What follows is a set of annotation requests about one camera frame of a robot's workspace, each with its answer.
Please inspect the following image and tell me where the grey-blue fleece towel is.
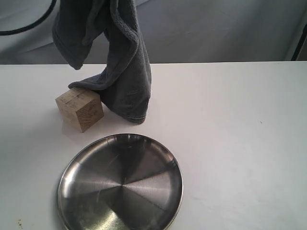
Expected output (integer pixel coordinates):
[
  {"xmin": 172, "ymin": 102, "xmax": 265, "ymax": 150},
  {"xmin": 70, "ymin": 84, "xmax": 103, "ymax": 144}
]
[{"xmin": 52, "ymin": 0, "xmax": 152, "ymax": 124}]

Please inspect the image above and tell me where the wooden cube block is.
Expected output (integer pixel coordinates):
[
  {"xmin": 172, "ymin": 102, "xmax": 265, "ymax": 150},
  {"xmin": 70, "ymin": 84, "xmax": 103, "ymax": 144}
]
[{"xmin": 55, "ymin": 88, "xmax": 104, "ymax": 133}]

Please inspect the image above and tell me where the round stainless steel plate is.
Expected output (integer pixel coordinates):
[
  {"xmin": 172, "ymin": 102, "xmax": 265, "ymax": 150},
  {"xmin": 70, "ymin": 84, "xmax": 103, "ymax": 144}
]
[{"xmin": 57, "ymin": 134, "xmax": 183, "ymax": 230}]

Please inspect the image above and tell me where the grey backdrop cloth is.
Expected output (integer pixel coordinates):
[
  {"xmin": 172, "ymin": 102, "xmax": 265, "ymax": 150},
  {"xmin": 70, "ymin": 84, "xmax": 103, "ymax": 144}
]
[{"xmin": 0, "ymin": 0, "xmax": 307, "ymax": 64}]

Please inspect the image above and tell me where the black backdrop stand pole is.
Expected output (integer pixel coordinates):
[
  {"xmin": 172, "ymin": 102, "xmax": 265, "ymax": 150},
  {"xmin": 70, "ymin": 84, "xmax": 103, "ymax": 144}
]
[{"xmin": 291, "ymin": 25, "xmax": 307, "ymax": 61}]

